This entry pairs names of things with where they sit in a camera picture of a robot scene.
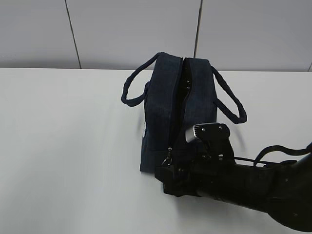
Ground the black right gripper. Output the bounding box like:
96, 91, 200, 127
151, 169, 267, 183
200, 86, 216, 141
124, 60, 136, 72
155, 153, 236, 197

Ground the dark blue lunch bag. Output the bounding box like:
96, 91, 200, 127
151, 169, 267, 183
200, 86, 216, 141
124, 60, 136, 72
121, 52, 247, 173

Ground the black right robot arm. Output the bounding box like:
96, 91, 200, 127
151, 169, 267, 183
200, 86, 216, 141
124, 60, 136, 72
155, 146, 312, 232

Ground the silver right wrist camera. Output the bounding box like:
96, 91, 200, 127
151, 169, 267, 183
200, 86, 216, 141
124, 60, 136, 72
184, 123, 235, 161

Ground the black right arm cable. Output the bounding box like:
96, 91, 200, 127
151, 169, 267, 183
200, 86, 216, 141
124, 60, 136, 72
234, 141, 312, 169

